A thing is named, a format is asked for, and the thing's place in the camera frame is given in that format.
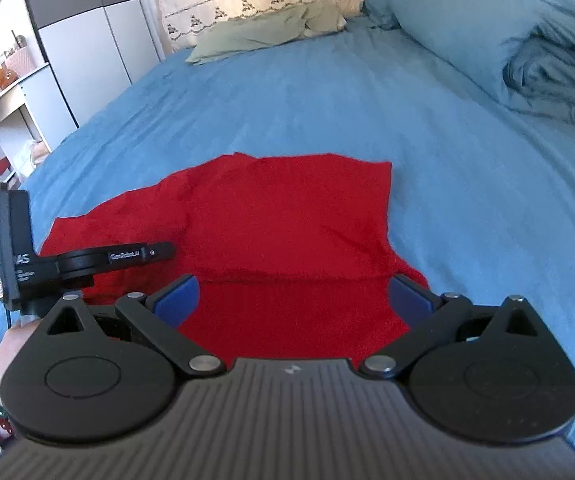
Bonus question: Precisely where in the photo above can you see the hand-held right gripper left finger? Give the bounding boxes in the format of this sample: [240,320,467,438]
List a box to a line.
[32,274,227,377]

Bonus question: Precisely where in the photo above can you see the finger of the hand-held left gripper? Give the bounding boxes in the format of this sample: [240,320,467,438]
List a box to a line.
[93,241,177,280]

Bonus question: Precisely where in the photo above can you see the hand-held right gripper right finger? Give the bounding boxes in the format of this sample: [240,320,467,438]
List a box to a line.
[359,274,559,379]

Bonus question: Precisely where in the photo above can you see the red knit garment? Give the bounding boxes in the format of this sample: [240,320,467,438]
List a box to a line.
[40,151,431,361]

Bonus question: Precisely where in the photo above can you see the person's left forearm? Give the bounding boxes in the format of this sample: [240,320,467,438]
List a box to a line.
[0,324,43,388]

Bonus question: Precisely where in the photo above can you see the white shelf desk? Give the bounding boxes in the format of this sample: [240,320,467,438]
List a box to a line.
[0,62,80,233]

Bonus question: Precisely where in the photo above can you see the pink storage box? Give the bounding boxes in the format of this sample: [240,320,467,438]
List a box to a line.
[4,45,36,79]

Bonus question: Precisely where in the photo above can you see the bed with blue sheet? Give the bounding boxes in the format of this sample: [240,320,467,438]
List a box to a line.
[0,10,575,463]

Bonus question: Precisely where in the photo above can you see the white and grey wardrobe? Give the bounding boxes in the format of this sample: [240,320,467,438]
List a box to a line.
[17,0,164,130]

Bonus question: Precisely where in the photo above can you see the large green pillow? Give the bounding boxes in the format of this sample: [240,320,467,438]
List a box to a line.
[186,7,314,65]

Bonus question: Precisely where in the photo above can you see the folded blue duvet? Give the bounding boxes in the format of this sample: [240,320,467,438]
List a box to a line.
[501,35,575,127]

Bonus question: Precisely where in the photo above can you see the blue pillow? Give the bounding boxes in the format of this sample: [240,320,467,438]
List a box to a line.
[362,0,543,106]

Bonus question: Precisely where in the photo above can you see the small green pillow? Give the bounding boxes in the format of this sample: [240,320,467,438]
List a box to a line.
[305,0,349,36]

